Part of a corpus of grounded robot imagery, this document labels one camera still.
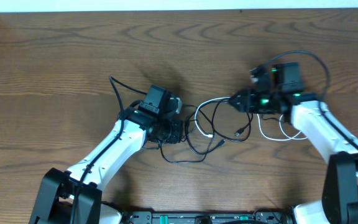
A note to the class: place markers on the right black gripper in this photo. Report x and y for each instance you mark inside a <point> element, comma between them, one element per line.
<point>241,100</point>

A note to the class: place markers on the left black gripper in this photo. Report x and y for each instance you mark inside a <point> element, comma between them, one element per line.
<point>173,134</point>

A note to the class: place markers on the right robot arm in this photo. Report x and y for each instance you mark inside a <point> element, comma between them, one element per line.
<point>282,91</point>

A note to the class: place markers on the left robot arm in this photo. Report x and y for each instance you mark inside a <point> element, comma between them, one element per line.
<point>75,195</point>

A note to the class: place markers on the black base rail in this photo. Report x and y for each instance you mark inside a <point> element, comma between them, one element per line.
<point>197,217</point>

